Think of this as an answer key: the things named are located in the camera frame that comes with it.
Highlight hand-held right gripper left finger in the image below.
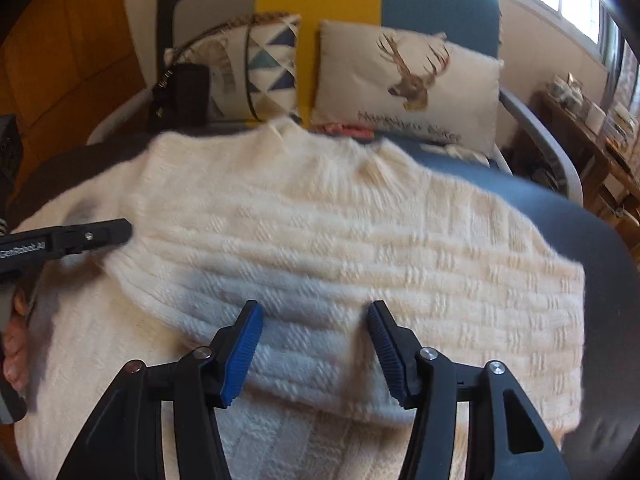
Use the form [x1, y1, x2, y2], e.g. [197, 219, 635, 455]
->
[57, 300, 265, 480]

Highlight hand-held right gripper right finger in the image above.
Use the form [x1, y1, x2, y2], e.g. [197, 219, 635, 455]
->
[367, 301, 571, 480]

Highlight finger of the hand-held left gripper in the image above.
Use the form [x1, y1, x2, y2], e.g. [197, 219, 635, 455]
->
[55, 219, 134, 259]

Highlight white knit sweater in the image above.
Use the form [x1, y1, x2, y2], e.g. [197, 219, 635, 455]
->
[15, 122, 586, 480]

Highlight person's left hand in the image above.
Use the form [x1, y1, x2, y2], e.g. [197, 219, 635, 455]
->
[2, 291, 32, 386]

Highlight black handbag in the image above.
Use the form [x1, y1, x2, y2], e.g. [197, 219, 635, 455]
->
[150, 64, 211, 133]

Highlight wooden wardrobe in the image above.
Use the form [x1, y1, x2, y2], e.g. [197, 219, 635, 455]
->
[0, 0, 166, 196]

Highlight white gloves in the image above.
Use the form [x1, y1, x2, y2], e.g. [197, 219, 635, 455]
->
[420, 142, 491, 163]

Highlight pink crumpled cloth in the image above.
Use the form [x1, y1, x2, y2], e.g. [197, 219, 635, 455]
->
[315, 122, 376, 138]

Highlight wooden side table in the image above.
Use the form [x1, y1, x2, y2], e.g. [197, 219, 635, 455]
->
[535, 90, 640, 211]

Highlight deer print pillow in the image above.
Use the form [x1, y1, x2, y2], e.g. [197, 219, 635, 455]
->
[311, 20, 505, 156]

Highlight white jar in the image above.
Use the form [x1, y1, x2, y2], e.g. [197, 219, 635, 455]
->
[585, 102, 608, 131]

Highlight grey yellow blue sofa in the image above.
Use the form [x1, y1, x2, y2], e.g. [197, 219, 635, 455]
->
[87, 0, 583, 201]

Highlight white floral curtain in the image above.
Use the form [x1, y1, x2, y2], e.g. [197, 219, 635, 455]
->
[600, 35, 640, 136]

